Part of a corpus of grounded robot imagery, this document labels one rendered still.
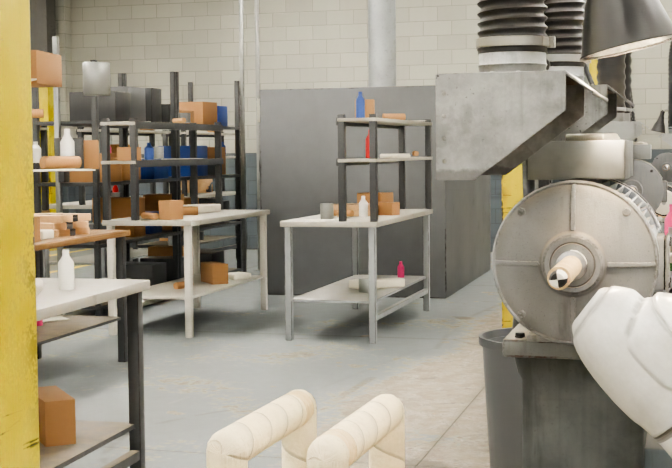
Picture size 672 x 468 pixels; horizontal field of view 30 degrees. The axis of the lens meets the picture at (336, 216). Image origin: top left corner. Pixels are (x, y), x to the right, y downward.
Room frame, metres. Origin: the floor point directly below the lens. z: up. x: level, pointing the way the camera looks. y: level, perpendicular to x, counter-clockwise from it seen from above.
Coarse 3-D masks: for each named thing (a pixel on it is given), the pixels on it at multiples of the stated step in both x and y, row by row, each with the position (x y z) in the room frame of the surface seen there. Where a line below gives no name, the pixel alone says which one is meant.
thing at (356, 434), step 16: (384, 400) 1.07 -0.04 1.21; (352, 416) 1.01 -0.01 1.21; (368, 416) 1.01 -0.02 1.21; (384, 416) 1.04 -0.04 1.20; (400, 416) 1.08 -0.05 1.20; (336, 432) 0.95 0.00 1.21; (352, 432) 0.96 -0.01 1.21; (368, 432) 0.99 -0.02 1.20; (384, 432) 1.03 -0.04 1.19; (320, 448) 0.93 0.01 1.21; (336, 448) 0.93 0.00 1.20; (352, 448) 0.95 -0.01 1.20; (368, 448) 0.99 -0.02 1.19
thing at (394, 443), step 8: (400, 424) 1.09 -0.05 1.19; (392, 432) 1.08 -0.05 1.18; (400, 432) 1.09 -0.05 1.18; (384, 440) 1.08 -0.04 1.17; (392, 440) 1.08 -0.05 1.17; (400, 440) 1.09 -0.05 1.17; (376, 448) 1.08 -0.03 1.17; (384, 448) 1.08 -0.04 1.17; (392, 448) 1.08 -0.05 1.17; (400, 448) 1.09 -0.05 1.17; (376, 456) 1.08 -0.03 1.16; (384, 456) 1.08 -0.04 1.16; (392, 456) 1.08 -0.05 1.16; (400, 456) 1.09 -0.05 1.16; (376, 464) 1.08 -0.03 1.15; (384, 464) 1.08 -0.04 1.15; (392, 464) 1.08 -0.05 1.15; (400, 464) 1.09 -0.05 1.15
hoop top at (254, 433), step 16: (288, 400) 1.08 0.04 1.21; (304, 400) 1.10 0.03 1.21; (256, 416) 1.01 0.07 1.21; (272, 416) 1.03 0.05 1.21; (288, 416) 1.05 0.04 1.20; (304, 416) 1.09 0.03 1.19; (224, 432) 0.96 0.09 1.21; (240, 432) 0.96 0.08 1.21; (256, 432) 0.98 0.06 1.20; (272, 432) 1.01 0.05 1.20; (288, 432) 1.06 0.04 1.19; (208, 448) 0.95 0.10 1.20; (224, 448) 0.95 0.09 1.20; (240, 448) 0.95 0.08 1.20; (256, 448) 0.98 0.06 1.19
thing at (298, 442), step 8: (312, 416) 1.11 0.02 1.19; (312, 424) 1.11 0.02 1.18; (296, 432) 1.11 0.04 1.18; (304, 432) 1.11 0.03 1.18; (312, 432) 1.11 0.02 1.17; (288, 440) 1.11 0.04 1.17; (296, 440) 1.11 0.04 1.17; (304, 440) 1.11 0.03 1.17; (312, 440) 1.11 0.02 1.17; (288, 448) 1.11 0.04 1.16; (296, 448) 1.11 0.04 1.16; (304, 448) 1.11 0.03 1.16; (288, 456) 1.11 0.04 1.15; (296, 456) 1.11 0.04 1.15; (304, 456) 1.11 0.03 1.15; (288, 464) 1.11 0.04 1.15; (296, 464) 1.11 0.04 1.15; (304, 464) 1.11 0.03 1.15
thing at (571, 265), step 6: (564, 258) 1.84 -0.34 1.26; (570, 258) 1.83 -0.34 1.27; (576, 258) 1.86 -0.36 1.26; (558, 264) 1.74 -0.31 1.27; (564, 264) 1.74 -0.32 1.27; (570, 264) 1.76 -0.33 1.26; (576, 264) 1.81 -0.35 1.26; (552, 270) 1.70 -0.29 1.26; (564, 270) 1.70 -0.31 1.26; (570, 270) 1.72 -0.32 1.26; (576, 270) 1.78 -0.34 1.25; (570, 276) 1.70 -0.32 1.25; (570, 282) 1.71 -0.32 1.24; (558, 288) 1.70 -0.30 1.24; (564, 288) 1.70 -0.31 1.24
